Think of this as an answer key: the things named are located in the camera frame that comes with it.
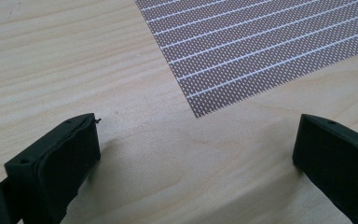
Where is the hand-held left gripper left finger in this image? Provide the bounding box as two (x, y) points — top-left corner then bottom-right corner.
(4, 112), (102, 224)

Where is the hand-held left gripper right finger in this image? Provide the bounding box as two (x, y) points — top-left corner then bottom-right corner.
(292, 113), (358, 224)

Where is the brown woven striped placemat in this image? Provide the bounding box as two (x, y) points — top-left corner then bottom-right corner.
(134, 0), (358, 119)

